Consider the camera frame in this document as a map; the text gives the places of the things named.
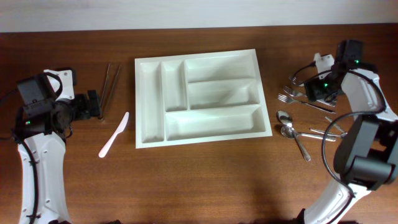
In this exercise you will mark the metal kitchen tongs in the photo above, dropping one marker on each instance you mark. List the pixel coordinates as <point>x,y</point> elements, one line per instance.
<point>108,91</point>

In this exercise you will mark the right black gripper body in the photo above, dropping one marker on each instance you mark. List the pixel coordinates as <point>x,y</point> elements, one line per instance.
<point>320,88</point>

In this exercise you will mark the white cutlery tray organizer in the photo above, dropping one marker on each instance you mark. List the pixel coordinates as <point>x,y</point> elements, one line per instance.
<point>194,98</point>

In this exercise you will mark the silver fork dark handle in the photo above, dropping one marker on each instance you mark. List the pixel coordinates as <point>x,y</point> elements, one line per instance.
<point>289,100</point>

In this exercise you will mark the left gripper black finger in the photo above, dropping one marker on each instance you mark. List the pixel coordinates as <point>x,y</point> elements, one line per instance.
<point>96,112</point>
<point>93,98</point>

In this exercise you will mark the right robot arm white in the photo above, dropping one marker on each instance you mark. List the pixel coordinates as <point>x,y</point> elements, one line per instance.
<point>367,155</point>

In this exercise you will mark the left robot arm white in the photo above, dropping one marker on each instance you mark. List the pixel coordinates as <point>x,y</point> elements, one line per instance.
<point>43,124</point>

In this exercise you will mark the large silver spoon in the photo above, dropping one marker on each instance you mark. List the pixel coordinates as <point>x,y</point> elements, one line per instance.
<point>286,120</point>
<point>298,133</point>

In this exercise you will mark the white plastic knife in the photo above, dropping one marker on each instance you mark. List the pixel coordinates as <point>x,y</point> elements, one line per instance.
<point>121,127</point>

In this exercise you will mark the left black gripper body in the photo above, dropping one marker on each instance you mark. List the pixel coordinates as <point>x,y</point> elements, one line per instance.
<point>81,106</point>

